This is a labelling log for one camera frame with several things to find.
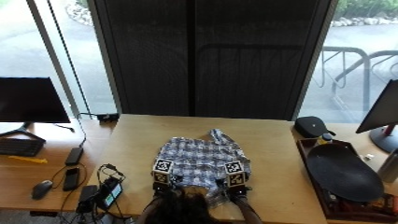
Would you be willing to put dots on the person's left hand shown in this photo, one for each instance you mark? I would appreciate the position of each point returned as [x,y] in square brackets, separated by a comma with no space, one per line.
[162,188]

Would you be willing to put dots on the person's right hand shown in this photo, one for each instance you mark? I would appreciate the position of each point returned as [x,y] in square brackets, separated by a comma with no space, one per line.
[238,191]

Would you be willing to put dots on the blue white plaid shirt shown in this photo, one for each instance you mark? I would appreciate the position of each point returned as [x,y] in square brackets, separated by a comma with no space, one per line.
[198,155]

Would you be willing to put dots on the white marker cube on left glove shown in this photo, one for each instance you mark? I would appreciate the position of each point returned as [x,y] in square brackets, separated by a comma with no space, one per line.
[162,170]

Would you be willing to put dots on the white marker cube on glove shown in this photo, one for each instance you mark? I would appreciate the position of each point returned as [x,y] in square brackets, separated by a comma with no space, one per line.
[234,173]
[162,170]

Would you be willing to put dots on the white marker cube on right glove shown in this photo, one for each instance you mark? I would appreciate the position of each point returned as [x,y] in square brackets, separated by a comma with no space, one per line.
[234,173]

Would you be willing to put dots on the smartphone with lit screen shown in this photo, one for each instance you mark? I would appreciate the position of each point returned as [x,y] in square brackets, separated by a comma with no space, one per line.
[110,193]

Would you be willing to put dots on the black box device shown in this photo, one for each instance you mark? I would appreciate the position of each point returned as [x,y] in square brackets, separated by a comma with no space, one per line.
[86,197]

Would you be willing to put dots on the dark wooden tray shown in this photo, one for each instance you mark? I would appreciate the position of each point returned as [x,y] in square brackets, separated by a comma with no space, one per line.
[309,149]

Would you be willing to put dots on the black smartphone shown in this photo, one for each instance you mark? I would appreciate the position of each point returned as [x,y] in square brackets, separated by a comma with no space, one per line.
[70,179]

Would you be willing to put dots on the black power bank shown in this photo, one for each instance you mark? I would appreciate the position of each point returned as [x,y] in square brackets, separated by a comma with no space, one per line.
[73,156]

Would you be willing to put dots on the black power adapter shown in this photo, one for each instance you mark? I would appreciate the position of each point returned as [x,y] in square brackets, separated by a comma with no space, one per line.
[108,117]

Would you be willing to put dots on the black zip case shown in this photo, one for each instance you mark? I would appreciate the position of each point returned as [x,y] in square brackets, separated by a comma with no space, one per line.
[311,126]

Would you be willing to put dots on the small bottle with black cap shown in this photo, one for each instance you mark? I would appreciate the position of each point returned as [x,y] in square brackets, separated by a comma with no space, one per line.
[325,138]

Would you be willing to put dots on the black oval platter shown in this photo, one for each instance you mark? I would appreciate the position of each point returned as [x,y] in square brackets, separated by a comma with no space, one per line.
[343,172]

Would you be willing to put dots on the black computer mouse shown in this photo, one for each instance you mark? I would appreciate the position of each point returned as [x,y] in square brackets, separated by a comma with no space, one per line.
[41,189]

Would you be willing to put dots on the yellow flat tool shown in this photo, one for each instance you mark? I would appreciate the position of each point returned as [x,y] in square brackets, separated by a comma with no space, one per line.
[28,159]

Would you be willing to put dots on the small white clip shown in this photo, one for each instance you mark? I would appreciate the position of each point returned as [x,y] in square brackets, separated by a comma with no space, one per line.
[368,156]

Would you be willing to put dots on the black keyboard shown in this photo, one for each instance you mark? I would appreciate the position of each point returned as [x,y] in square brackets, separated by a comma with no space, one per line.
[20,147]

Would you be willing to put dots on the black roller blind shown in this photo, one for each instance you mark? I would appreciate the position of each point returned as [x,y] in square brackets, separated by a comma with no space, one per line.
[206,56]

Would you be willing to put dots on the grey metal bottle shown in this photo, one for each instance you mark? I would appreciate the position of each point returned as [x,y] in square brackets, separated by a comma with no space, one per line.
[388,168]

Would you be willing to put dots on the black monitor with forked stand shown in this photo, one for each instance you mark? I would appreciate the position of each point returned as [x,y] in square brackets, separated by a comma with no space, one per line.
[30,99]

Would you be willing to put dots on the black monitor with round stand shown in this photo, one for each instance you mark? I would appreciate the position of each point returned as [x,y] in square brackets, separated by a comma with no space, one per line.
[383,112]

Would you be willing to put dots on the grey metal bike rack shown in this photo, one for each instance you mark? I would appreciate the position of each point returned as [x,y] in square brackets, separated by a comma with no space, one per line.
[366,71]
[351,70]

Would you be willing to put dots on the grey window frame post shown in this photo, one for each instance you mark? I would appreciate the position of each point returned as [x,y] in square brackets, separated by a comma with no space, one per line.
[53,59]

